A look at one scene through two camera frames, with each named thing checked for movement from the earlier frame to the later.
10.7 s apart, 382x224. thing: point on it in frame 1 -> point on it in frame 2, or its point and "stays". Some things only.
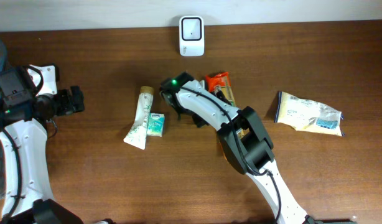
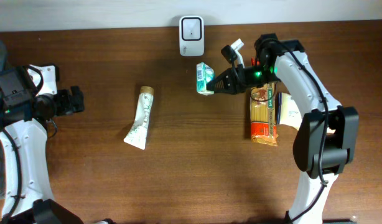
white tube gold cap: (135, 135) stays
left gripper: (68, 106) stays
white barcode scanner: (191, 36) stays
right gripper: (198, 122) -> (234, 79)
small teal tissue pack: (155, 124) -> (204, 74)
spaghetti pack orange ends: (221, 81) -> (262, 105)
